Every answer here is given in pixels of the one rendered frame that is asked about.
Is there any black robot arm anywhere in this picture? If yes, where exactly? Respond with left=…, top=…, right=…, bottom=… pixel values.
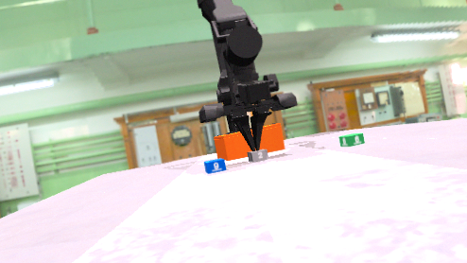
left=197, top=0, right=280, bottom=107

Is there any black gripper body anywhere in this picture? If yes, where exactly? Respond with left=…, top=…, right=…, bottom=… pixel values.
left=199, top=69, right=297, bottom=123

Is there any green block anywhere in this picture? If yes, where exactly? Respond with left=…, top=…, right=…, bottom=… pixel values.
left=338, top=133, right=365, bottom=148

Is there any blue block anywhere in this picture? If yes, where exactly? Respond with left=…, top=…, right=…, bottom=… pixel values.
left=204, top=159, right=226, bottom=174

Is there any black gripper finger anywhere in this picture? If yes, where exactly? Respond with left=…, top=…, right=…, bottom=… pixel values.
left=250, top=112, right=272, bottom=151
left=228, top=115, right=255, bottom=151

